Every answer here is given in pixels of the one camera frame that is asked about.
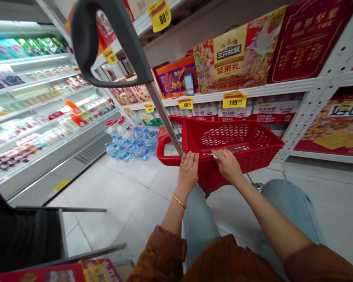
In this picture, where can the person's right hand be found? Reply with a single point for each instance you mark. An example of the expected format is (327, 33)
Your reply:
(229, 166)

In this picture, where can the person's left hand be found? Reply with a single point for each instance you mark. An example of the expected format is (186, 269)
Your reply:
(189, 170)

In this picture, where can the person's left fingers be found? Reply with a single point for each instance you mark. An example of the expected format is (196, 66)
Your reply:
(190, 157)

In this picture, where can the person's right fingers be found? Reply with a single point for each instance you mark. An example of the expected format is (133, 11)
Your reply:
(223, 155)

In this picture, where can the small white cloth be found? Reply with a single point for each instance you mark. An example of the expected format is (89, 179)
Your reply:
(215, 155)

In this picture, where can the red plastic shopping basket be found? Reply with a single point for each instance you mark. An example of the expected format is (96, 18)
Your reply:
(241, 147)

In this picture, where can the row of red-label water packs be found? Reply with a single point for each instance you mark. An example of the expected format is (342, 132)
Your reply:
(253, 113)

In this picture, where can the pile of blue water bottles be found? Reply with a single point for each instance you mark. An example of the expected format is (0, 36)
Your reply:
(135, 145)

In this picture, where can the person's legs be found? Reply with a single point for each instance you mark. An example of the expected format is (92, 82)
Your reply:
(200, 223)

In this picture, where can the large clear water jugs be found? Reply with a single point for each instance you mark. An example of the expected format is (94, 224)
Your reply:
(119, 127)

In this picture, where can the orange purple gift box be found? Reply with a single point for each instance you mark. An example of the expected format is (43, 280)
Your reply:
(176, 77)

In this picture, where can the row of red gift boxes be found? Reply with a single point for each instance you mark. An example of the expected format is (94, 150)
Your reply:
(129, 94)

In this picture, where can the red gold gift box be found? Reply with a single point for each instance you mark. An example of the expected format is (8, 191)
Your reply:
(241, 55)

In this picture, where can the person's body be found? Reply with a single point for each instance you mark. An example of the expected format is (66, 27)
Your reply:
(229, 261)

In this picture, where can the red yellow snack carton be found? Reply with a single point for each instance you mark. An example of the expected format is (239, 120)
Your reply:
(335, 126)

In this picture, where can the white metal shelf unit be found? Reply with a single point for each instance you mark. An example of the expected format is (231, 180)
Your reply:
(317, 88)

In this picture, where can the dark red gift box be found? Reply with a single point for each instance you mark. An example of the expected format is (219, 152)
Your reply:
(309, 38)

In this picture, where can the large yellow price tag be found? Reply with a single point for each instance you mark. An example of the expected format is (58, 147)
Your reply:
(160, 14)

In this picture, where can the refrigerated display case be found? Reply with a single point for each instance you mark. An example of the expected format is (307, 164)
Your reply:
(41, 102)

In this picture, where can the red printed boxes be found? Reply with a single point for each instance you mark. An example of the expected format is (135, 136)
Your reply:
(61, 273)

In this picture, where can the black metal cart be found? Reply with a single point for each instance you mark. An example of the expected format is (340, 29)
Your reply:
(23, 235)

